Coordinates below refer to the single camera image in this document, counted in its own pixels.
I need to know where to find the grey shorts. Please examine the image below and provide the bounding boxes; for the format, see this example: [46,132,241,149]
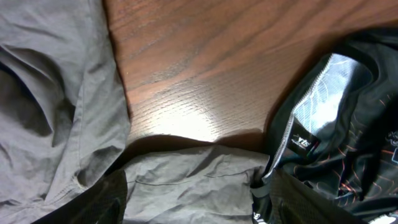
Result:
[1,1,268,223]

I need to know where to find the black patterned jersey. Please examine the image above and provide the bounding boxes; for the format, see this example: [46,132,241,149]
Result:
[251,27,397,223]

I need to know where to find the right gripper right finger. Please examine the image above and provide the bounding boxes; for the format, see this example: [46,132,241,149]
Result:
[269,169,366,224]

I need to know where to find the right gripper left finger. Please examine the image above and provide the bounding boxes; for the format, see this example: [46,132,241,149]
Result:
[34,170,127,224]

